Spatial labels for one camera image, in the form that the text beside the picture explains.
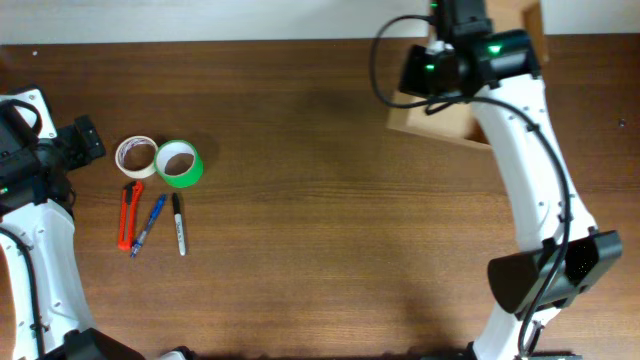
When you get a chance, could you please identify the blue pen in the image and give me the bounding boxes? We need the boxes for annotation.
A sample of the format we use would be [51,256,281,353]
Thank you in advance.
[130,194,167,258]

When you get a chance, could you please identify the beige masking tape roll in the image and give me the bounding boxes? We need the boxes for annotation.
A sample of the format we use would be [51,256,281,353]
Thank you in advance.
[114,136,158,180]

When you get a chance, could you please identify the brown cardboard box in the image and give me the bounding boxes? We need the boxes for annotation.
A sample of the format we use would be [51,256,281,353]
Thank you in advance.
[387,0,549,148]

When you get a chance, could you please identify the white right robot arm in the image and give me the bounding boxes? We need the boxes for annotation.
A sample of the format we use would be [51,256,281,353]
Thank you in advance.
[399,1,622,359]

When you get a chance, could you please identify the green tape roll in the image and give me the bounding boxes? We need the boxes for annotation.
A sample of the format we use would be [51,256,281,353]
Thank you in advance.
[154,140,204,188]

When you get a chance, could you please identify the red utility knife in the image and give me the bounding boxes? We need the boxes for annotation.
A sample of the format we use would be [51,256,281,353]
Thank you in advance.
[117,180,144,251]

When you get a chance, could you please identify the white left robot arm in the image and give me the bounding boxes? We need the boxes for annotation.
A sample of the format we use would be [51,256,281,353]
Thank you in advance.
[1,110,141,359]

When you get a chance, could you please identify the black marker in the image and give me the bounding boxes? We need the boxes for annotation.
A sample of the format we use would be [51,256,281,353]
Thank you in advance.
[172,193,187,256]

